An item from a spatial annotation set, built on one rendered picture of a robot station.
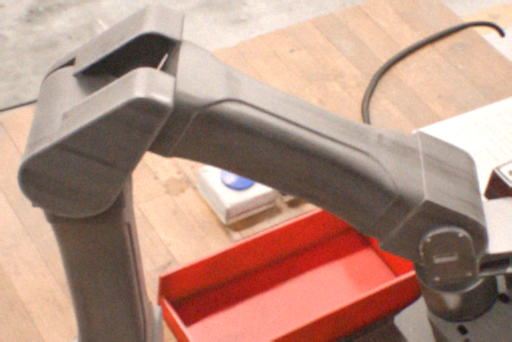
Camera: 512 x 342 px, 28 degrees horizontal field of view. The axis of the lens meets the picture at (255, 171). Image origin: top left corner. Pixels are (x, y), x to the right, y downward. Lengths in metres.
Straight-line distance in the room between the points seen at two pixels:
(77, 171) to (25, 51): 2.14
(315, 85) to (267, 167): 0.68
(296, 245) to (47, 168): 0.51
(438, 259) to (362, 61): 0.70
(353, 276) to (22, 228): 0.36
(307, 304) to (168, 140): 0.48
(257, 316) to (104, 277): 0.34
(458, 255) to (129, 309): 0.25
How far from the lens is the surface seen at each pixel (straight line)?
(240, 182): 1.13
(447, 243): 0.69
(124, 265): 0.74
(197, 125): 0.62
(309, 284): 1.09
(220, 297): 1.07
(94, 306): 0.78
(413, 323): 0.86
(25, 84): 2.67
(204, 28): 2.86
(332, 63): 1.36
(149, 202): 1.16
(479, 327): 0.80
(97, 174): 0.64
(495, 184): 0.92
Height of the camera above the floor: 1.75
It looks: 45 degrees down
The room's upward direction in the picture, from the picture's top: 8 degrees clockwise
